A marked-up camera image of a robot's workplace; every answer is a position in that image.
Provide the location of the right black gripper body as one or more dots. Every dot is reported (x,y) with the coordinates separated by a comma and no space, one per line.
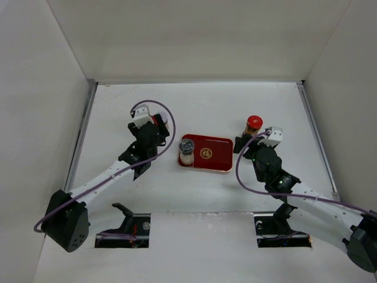
(254,159)

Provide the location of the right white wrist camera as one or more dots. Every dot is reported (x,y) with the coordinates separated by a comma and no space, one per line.
(272,138)

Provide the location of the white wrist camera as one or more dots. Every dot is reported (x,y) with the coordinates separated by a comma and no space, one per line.
(141,115)
(272,138)

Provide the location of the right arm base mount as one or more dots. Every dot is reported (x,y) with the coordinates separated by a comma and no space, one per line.
(273,230)

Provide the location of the left aluminium rail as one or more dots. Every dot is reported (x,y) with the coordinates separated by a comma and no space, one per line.
(92,89)

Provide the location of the chili sauce jar red lid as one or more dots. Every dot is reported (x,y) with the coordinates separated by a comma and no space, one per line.
(253,125)

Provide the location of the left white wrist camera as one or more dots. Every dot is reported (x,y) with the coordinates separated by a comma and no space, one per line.
(141,115)

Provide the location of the clear bottle white contents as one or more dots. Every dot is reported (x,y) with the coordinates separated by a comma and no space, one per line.
(186,148)

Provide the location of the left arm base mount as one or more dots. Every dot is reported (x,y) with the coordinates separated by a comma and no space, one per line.
(132,233)

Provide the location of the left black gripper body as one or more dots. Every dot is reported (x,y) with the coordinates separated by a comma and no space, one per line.
(134,128)

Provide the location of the aluminium rail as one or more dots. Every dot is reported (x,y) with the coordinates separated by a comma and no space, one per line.
(318,141)
(92,89)

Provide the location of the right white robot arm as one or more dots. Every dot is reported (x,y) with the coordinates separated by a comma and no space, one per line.
(347,227)

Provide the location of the right aluminium rail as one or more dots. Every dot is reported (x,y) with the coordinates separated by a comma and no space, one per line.
(318,141)

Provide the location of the dark sauce jar red lid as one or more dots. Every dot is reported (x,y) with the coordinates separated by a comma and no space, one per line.
(154,120)

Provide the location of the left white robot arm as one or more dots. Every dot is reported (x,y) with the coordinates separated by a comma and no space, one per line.
(70,216)

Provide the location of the small jar white lid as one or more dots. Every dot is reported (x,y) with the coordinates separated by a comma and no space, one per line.
(165,120)

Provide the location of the red rectangular tray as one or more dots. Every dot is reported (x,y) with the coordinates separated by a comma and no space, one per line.
(211,153)

